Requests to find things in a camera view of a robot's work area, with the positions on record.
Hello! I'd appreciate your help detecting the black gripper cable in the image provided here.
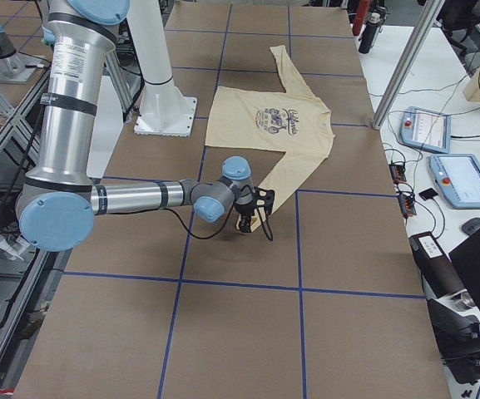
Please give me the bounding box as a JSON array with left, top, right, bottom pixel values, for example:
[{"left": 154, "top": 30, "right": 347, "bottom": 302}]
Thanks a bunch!
[{"left": 166, "top": 185, "right": 275, "bottom": 242}]

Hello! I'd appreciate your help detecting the cream long-sleeve printed shirt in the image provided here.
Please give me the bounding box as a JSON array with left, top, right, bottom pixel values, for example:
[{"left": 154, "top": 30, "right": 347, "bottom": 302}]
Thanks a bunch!
[{"left": 205, "top": 45, "right": 334, "bottom": 210}]

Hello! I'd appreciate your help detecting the lower orange circuit board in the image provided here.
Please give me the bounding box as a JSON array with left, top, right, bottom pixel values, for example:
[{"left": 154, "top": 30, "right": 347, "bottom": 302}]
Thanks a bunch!
[{"left": 397, "top": 191, "right": 417, "bottom": 219}]

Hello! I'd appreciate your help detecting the aluminium frame post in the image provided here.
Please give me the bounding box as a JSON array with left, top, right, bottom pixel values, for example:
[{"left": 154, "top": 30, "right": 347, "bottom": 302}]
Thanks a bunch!
[{"left": 371, "top": 0, "right": 445, "bottom": 131}]

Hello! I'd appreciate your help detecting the aluminium table frame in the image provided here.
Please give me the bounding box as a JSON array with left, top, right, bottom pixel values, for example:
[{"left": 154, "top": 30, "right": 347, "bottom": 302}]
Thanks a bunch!
[{"left": 0, "top": 59, "right": 69, "bottom": 394}]

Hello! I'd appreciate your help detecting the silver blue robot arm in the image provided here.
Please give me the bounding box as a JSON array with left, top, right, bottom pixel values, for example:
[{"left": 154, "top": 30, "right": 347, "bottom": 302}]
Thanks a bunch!
[{"left": 16, "top": 1, "right": 255, "bottom": 252}]

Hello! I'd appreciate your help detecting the black office chair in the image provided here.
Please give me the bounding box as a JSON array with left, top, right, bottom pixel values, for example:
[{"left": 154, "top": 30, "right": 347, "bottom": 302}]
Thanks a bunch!
[{"left": 436, "top": 0, "right": 480, "bottom": 56}]

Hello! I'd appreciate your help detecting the orange circuit board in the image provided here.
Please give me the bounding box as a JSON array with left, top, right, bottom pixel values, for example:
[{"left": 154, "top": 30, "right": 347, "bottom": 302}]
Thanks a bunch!
[
  {"left": 397, "top": 191, "right": 417, "bottom": 219},
  {"left": 388, "top": 162, "right": 407, "bottom": 184}
]

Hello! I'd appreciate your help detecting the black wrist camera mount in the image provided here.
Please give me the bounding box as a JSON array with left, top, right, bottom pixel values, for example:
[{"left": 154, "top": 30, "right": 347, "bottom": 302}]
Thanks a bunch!
[{"left": 253, "top": 186, "right": 275, "bottom": 216}]

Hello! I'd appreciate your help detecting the small black square pad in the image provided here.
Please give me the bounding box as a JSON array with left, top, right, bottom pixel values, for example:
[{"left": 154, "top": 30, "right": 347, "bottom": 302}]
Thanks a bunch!
[{"left": 418, "top": 188, "right": 438, "bottom": 200}]

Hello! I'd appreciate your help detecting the metal cup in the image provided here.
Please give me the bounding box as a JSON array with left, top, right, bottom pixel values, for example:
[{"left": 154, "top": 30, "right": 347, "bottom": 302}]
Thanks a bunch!
[{"left": 453, "top": 291, "right": 476, "bottom": 311}]

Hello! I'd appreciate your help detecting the far teach pendant tablet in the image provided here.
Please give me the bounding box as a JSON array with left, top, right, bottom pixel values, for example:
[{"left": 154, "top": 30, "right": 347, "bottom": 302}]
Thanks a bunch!
[{"left": 399, "top": 106, "right": 451, "bottom": 154}]

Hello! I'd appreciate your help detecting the white plastic chair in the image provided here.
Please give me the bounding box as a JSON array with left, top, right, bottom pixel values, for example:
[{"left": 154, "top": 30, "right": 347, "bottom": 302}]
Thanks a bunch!
[{"left": 87, "top": 76, "right": 125, "bottom": 179}]

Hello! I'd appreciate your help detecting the red fire extinguisher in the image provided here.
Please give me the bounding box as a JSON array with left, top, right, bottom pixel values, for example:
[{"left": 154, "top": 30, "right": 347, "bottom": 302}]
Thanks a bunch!
[{"left": 352, "top": 0, "right": 371, "bottom": 37}]

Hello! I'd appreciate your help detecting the black computer mouse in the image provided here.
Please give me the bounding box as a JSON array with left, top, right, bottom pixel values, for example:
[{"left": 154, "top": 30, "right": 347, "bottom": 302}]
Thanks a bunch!
[{"left": 461, "top": 217, "right": 480, "bottom": 236}]

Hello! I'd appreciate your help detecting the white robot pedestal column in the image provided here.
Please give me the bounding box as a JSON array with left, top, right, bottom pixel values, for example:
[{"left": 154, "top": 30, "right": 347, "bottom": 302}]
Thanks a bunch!
[{"left": 127, "top": 0, "right": 197, "bottom": 137}]

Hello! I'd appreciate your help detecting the dark box with label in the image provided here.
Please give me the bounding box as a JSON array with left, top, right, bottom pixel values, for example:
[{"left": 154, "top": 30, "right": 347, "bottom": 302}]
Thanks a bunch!
[{"left": 408, "top": 232, "right": 465, "bottom": 298}]

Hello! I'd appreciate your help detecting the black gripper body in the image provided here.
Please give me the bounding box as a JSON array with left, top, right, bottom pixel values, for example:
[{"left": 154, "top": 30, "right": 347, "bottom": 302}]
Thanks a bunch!
[{"left": 235, "top": 199, "right": 256, "bottom": 224}]

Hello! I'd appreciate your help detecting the near teach pendant tablet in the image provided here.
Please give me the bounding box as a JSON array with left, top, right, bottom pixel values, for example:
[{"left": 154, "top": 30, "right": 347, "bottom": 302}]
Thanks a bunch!
[{"left": 428, "top": 154, "right": 480, "bottom": 209}]

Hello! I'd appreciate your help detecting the white power strip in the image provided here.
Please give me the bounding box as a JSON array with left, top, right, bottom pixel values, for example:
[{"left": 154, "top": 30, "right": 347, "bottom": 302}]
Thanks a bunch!
[{"left": 0, "top": 234, "right": 31, "bottom": 262}]

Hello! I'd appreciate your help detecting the teach pendant tablet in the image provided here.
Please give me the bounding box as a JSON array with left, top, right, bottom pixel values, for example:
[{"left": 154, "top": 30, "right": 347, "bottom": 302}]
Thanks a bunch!
[
  {"left": 399, "top": 106, "right": 451, "bottom": 154},
  {"left": 428, "top": 154, "right": 480, "bottom": 209}
]

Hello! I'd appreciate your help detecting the upper orange circuit board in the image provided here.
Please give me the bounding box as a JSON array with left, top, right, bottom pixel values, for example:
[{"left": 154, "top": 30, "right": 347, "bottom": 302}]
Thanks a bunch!
[{"left": 388, "top": 162, "right": 407, "bottom": 184}]

